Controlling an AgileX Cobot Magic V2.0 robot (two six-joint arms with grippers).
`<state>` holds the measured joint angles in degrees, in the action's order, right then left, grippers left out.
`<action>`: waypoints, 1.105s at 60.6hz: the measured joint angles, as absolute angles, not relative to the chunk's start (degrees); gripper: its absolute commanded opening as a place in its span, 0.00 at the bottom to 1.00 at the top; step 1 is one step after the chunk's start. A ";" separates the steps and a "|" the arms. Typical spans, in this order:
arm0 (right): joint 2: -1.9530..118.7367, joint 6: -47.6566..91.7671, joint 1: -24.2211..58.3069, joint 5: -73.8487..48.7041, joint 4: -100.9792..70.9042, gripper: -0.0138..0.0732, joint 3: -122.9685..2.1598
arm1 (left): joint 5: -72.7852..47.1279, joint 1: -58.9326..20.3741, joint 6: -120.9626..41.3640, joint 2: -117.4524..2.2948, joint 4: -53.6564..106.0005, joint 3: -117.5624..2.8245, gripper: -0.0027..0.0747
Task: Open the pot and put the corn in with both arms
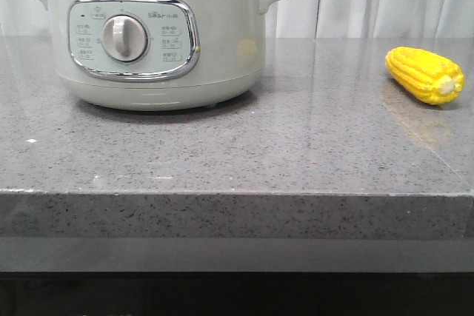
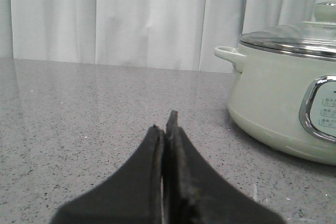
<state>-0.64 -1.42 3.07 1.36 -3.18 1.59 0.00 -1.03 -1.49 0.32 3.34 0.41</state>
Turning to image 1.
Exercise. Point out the yellow corn cob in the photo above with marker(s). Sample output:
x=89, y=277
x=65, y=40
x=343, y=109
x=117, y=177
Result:
x=429, y=77

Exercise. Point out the beige pot control knob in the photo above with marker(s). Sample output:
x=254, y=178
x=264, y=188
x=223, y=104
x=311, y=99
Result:
x=124, y=38

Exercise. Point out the pale green electric cooking pot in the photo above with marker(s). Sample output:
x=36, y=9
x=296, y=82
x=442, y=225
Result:
x=199, y=52

